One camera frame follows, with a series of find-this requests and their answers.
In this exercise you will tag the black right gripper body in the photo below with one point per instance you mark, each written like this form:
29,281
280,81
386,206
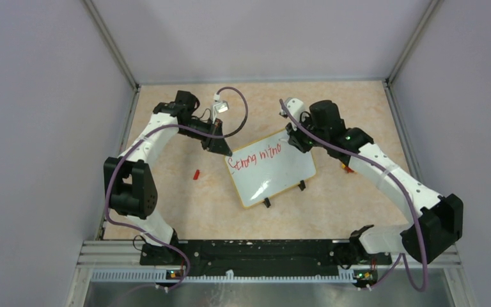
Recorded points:
304,141

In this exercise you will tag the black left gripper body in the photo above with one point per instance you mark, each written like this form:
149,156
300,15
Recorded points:
208,126

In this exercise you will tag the red marker cap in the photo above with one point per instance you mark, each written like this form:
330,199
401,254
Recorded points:
196,174

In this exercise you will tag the yellow framed whiteboard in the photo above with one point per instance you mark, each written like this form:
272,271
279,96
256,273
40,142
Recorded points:
267,167

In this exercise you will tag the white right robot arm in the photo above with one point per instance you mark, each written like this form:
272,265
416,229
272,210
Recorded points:
434,222

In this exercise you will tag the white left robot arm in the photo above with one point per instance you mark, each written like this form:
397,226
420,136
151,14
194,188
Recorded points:
130,192

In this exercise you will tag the red green toy brick car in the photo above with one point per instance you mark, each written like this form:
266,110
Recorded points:
347,169

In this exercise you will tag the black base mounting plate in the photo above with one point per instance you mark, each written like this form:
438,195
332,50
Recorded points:
325,257

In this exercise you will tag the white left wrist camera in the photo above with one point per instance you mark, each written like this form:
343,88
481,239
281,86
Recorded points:
219,106

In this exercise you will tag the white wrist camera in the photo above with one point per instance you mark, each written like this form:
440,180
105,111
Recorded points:
294,107
219,106

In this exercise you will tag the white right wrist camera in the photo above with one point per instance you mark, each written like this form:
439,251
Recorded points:
294,107

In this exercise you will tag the white toothed cable duct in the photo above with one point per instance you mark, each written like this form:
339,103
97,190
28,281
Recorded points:
163,276

